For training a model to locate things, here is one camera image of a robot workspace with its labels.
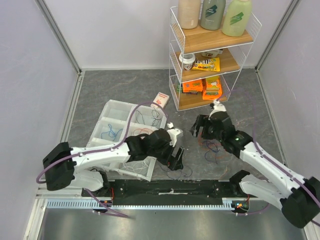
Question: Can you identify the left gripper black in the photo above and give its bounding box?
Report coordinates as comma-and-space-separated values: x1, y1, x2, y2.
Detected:
149, 141, 185, 171

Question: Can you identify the orange wire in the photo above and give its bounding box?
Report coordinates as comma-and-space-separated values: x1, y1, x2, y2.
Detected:
198, 138, 228, 162
133, 127, 156, 137

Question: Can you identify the white wire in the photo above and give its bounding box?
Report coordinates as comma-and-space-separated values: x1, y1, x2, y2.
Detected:
119, 159, 151, 175

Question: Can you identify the dark green wire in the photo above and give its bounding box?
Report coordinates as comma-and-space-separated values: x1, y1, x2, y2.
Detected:
134, 107, 163, 127

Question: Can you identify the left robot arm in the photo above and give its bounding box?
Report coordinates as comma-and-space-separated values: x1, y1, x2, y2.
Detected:
40, 128, 184, 197

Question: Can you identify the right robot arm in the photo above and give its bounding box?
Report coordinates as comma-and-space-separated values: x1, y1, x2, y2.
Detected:
190, 111, 320, 229

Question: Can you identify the orange box stack right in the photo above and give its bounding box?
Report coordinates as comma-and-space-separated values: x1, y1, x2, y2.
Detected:
202, 75, 223, 101

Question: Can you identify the orange box left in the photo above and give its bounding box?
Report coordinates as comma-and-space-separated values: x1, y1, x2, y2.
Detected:
182, 79, 203, 93

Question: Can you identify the small white pink box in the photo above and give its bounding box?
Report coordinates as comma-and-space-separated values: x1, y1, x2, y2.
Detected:
150, 92, 170, 109

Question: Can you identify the yellow candy bag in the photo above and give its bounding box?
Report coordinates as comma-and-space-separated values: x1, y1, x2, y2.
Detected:
192, 57, 221, 72

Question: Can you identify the white compartment tray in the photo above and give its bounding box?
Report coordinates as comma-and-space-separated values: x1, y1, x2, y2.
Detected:
86, 100, 167, 181

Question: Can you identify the white paper cup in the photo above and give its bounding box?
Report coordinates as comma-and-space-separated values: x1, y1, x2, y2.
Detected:
179, 53, 196, 71

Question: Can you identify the white yoghurt cup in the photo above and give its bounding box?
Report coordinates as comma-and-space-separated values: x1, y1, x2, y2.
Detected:
201, 49, 223, 59

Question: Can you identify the grey-green bottle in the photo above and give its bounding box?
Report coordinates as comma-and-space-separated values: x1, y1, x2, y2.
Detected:
200, 0, 226, 31

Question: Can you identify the light green bottle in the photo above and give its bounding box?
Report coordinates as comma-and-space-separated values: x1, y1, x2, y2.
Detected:
222, 0, 252, 37

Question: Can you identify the beige bottle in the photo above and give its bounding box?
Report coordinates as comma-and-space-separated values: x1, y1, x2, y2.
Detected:
177, 0, 201, 30

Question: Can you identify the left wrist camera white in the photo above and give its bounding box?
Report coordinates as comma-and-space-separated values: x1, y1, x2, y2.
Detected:
166, 122, 183, 147

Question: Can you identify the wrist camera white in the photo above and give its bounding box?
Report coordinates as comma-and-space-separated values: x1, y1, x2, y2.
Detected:
166, 122, 183, 147
209, 100, 227, 120

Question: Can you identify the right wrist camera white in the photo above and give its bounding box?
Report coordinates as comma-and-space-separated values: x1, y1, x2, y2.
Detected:
209, 100, 227, 120

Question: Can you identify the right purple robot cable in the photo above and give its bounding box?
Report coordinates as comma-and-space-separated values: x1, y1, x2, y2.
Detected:
217, 89, 320, 226

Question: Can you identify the white wire shelf rack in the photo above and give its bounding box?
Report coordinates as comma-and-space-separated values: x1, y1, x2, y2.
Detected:
169, 6, 262, 111

